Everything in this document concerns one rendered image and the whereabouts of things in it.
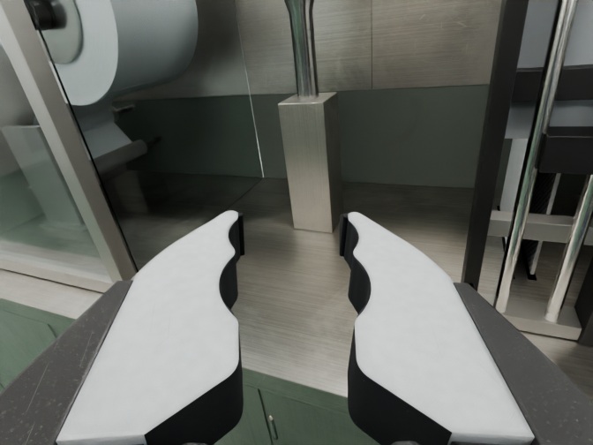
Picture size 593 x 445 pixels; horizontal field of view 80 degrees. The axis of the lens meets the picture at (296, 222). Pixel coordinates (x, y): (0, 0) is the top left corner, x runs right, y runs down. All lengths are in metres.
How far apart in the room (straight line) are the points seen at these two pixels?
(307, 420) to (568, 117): 0.51
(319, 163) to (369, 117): 0.27
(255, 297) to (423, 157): 0.54
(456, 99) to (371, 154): 0.23
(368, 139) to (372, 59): 0.19
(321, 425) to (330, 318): 0.16
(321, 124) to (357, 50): 0.28
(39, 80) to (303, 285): 0.48
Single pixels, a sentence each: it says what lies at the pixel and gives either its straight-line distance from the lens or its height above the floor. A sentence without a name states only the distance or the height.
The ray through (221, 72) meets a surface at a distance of 0.92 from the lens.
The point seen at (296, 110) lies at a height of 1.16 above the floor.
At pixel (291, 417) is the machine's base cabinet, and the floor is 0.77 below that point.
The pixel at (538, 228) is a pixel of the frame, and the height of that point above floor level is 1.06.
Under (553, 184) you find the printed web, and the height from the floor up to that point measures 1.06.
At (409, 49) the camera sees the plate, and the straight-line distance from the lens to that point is 0.89.
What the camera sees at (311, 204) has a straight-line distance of 0.74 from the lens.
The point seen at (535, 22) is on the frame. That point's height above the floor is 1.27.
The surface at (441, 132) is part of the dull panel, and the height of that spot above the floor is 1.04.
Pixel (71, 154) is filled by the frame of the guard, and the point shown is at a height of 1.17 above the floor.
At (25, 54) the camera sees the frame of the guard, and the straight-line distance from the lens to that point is 0.59.
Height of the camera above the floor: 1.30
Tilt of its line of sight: 29 degrees down
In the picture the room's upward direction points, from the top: 7 degrees counter-clockwise
